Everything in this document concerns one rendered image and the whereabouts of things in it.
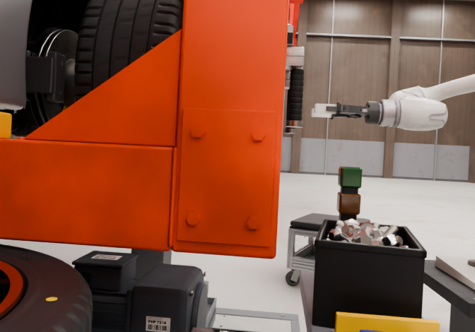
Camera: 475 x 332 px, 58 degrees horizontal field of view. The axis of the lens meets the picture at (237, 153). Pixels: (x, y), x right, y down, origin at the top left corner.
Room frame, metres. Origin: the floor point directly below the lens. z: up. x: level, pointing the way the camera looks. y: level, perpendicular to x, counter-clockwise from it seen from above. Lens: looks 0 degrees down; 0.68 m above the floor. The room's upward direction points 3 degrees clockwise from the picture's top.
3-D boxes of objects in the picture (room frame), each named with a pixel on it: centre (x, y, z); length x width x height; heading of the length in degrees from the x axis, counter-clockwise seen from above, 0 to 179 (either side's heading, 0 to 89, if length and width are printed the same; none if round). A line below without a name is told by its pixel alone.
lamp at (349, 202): (0.83, -0.22, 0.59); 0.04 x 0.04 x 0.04; 85
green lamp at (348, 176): (0.83, -0.22, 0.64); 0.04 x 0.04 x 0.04; 85
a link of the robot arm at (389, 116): (1.41, -0.48, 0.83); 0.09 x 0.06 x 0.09; 174
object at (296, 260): (2.31, -0.52, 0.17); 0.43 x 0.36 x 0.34; 154
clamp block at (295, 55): (1.10, -0.11, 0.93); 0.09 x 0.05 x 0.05; 85
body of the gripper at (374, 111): (1.42, -0.41, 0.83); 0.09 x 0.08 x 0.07; 84
